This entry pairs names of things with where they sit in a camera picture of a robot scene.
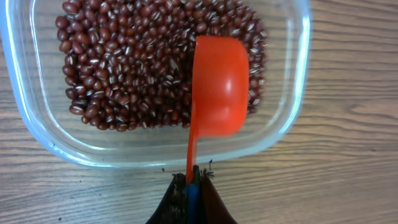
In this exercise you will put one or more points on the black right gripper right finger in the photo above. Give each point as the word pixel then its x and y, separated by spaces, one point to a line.
pixel 212 209

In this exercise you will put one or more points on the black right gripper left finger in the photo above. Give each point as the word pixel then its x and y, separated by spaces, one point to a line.
pixel 178 203

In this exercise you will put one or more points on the red plastic measuring scoop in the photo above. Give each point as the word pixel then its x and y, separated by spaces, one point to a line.
pixel 220 85

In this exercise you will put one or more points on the red beans in container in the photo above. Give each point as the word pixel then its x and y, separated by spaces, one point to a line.
pixel 128 63

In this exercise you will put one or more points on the clear plastic bean container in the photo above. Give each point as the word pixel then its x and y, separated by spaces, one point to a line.
pixel 34 64

